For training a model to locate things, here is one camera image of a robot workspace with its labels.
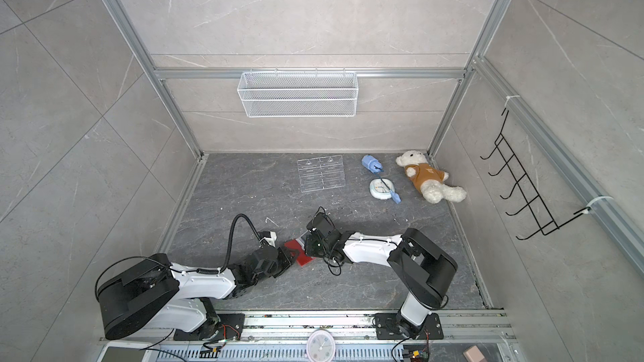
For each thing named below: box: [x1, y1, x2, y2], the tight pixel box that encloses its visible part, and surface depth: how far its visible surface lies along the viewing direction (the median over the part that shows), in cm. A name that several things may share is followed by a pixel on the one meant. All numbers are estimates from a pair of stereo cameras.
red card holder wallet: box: [284, 237, 314, 267], surface depth 92 cm
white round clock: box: [306, 329, 336, 362], surface depth 70 cm
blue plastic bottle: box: [361, 154, 384, 174], surface depth 111 cm
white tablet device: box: [96, 341, 158, 362], surface depth 67 cm
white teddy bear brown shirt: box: [395, 149, 468, 204], surface depth 102 cm
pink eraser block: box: [463, 345, 488, 362], surface depth 69 cm
